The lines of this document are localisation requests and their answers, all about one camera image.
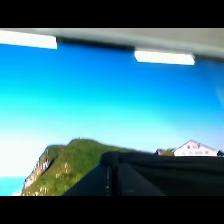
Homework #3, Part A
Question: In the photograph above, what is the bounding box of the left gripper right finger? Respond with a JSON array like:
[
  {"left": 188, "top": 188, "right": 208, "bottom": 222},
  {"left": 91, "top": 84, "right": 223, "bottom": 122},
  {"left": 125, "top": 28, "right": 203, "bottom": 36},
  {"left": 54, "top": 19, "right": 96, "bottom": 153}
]
[{"left": 109, "top": 162, "right": 167, "bottom": 197}]

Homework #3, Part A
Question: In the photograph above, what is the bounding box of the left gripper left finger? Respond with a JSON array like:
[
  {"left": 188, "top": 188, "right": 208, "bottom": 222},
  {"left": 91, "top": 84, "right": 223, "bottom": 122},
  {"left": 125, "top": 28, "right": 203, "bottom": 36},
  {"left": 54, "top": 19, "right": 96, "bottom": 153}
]
[{"left": 63, "top": 164, "right": 109, "bottom": 197}]

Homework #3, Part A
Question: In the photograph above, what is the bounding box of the black garment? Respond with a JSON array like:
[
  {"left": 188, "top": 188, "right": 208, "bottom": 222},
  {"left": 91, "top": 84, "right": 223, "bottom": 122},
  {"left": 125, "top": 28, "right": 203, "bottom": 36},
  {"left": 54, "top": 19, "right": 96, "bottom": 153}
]
[{"left": 99, "top": 150, "right": 224, "bottom": 197}]

